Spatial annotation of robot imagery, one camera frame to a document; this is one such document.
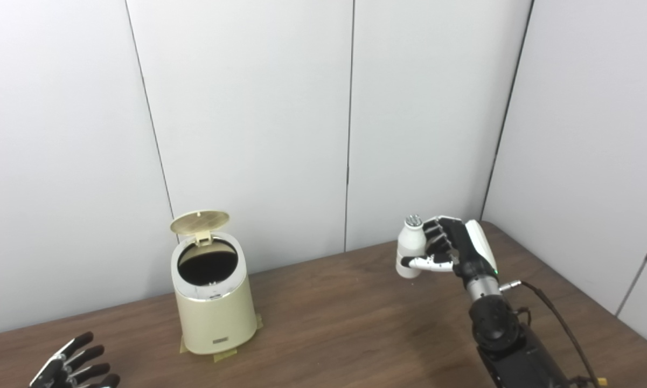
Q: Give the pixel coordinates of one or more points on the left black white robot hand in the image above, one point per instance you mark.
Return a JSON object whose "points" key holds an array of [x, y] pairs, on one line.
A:
{"points": [[67, 369]]}

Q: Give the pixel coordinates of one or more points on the cream round bin lid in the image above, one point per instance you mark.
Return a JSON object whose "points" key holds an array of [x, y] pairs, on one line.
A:
{"points": [[199, 221]]}

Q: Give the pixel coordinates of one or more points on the cream-colored round bin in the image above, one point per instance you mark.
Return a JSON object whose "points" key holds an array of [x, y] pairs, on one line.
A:
{"points": [[215, 315]]}

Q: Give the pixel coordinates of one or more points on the small white plastic bottle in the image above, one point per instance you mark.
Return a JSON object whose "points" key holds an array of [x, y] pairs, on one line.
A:
{"points": [[409, 242]]}

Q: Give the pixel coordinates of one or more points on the yellow masking tape piece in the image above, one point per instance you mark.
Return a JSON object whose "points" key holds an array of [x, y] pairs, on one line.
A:
{"points": [[224, 355], [259, 322], [183, 345]]}

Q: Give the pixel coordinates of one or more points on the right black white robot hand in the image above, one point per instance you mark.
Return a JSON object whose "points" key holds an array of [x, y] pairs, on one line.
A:
{"points": [[463, 242]]}

